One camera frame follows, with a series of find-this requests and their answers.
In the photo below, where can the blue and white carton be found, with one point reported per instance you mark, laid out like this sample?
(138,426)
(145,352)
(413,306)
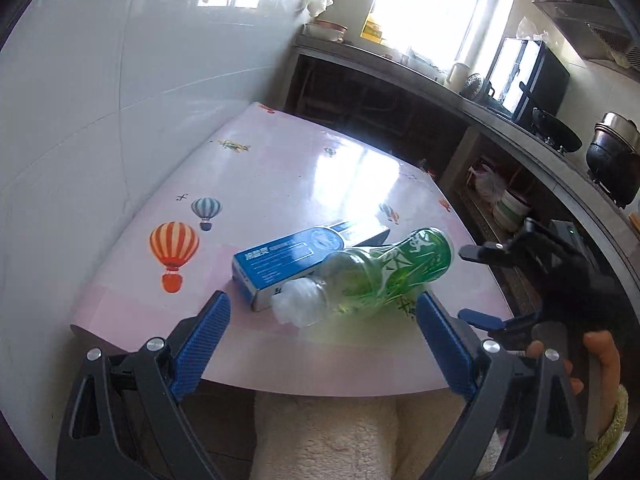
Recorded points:
(280,265)

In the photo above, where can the white jug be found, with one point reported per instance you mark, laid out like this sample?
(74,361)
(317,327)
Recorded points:
(457,76)

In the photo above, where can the yellow packet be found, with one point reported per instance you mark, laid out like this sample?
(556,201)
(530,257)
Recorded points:
(372,29)

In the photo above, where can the stack of white bowls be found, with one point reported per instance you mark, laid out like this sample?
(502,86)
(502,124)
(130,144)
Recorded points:
(512,210)

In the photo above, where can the clear plastic bag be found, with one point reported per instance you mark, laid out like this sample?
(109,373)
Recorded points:
(530,29)

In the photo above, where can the steel range hood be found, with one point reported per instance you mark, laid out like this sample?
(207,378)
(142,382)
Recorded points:
(585,25)

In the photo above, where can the cream fleece cloth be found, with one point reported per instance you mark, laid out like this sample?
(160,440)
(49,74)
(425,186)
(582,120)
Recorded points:
(325,440)

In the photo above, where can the pink printed table cover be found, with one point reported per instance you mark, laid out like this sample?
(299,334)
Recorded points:
(260,185)

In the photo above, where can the small dark fan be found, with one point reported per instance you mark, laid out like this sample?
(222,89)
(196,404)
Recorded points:
(475,87)

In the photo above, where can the green plastic bottle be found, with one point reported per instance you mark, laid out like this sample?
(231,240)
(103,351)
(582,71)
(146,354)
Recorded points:
(390,275)

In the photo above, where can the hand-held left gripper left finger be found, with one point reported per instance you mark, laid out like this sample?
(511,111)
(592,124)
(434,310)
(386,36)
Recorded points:
(202,337)

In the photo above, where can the white basin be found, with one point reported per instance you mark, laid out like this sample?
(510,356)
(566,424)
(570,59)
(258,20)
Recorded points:
(320,34)

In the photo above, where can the person's right forearm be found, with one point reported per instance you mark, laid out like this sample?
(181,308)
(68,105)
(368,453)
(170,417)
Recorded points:
(612,440)

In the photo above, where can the black cooking pot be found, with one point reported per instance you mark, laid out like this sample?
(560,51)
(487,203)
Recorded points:
(615,160)

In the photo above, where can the copper bowl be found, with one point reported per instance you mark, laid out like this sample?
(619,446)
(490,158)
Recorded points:
(332,26)

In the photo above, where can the black kitchen appliance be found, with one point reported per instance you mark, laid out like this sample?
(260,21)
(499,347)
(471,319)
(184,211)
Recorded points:
(540,85)

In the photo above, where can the concrete kitchen counter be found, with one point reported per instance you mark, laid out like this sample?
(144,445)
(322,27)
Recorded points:
(490,120)

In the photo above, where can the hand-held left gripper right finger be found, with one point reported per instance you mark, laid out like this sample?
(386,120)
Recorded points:
(442,342)

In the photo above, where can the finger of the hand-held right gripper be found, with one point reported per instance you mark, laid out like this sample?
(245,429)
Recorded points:
(492,254)
(480,319)

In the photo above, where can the black wok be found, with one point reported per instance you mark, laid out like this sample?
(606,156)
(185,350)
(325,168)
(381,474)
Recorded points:
(557,132)

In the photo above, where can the person's right hand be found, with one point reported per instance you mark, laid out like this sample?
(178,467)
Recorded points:
(605,370)

